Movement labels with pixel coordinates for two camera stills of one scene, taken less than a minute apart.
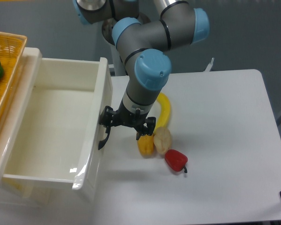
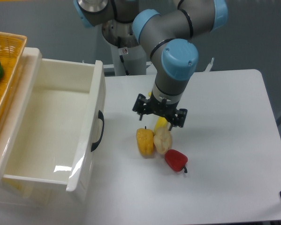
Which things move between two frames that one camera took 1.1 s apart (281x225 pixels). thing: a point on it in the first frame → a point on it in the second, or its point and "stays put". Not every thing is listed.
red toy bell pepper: (176, 160) stays put
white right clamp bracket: (208, 67) stays put
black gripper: (125, 116) → (143, 105)
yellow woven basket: (9, 48) stays put
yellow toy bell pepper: (146, 144) stays put
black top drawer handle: (102, 142) → (101, 116)
